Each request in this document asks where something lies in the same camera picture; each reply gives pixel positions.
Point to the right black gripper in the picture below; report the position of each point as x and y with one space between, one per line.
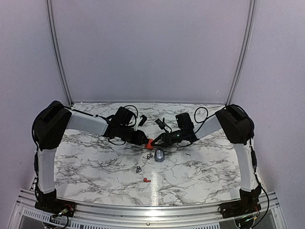
163 136

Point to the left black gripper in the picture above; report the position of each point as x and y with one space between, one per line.
137 140

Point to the red earbud charging case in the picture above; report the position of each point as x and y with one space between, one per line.
149 144

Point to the red earbud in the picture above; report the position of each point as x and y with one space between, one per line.
146 180

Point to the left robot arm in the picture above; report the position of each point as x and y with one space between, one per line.
49 127

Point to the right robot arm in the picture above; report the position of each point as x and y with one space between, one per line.
239 131

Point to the grey blue charging case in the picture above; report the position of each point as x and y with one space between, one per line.
159 155

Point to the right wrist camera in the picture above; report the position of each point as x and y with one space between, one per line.
161 123

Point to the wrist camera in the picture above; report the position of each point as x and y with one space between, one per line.
161 123
142 120

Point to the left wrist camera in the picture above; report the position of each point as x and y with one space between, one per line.
142 120

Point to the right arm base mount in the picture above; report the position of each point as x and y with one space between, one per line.
248 203

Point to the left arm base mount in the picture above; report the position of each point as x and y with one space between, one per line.
56 207

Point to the right aluminium frame post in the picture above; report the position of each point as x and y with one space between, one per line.
243 51

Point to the aluminium frame post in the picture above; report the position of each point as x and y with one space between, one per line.
57 53
243 51

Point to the front aluminium rail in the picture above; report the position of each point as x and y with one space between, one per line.
101 216

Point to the left aluminium frame post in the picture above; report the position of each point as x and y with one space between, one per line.
57 53

